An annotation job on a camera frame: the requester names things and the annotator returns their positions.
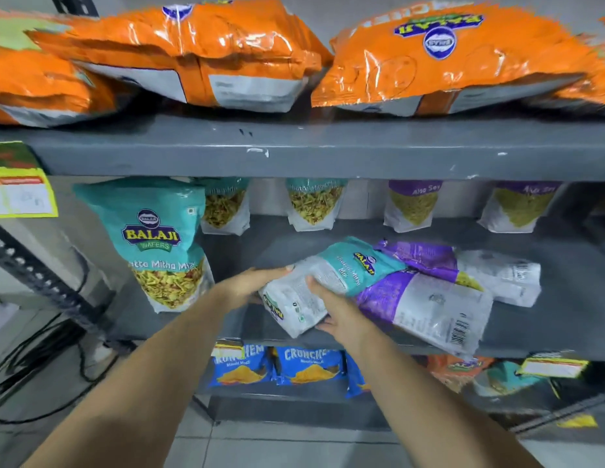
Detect grey metal shelf rack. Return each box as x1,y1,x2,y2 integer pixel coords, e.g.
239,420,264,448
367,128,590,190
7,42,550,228
0,0,605,434

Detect small orange snack packet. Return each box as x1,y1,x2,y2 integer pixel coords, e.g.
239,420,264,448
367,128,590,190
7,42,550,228
426,355,496,394

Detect blue snack packet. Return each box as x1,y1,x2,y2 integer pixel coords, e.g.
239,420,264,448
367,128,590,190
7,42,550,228
273,346,346,386
344,352,372,399
209,342,275,388

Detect large orange snack packet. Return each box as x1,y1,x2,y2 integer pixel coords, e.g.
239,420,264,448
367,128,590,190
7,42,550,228
310,0,603,118
0,8,122,128
26,0,334,114
524,13,605,116

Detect large teal snack packet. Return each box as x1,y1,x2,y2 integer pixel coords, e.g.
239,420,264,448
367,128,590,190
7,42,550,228
72,177,216,314

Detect person's right hand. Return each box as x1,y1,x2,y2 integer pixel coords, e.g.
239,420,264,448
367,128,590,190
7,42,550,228
305,276,377,345

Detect purple and white snack packet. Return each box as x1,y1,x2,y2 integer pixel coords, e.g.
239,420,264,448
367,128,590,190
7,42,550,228
375,240,542,308
355,269,494,360

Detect yellow and white shelf label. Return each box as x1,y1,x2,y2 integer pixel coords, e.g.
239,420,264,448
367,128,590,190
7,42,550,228
518,352,590,380

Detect small teal snack packet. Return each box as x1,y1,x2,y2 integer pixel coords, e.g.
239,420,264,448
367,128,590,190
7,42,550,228
472,361,544,398

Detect black cables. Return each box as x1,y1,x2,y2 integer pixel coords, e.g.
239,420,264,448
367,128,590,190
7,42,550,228
0,248,137,426

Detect person's left forearm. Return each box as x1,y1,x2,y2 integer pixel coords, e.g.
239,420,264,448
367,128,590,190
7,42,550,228
21,282,231,468

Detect yellow and green shelf label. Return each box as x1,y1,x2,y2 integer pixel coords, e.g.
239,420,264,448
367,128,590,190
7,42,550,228
0,140,59,220

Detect person's left hand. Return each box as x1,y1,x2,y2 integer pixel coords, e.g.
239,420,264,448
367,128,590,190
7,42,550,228
215,265,295,312

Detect yellow paper tag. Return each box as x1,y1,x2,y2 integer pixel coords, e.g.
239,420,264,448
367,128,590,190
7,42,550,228
556,413,599,430

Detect teal and white snack packet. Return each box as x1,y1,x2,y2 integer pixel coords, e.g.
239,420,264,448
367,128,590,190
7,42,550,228
258,237,406,340

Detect person's right forearm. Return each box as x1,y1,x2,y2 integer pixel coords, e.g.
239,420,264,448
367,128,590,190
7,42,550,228
352,320,543,468

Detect perforated metal rack upright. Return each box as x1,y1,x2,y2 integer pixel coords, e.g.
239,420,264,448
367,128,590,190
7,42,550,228
0,220,110,339

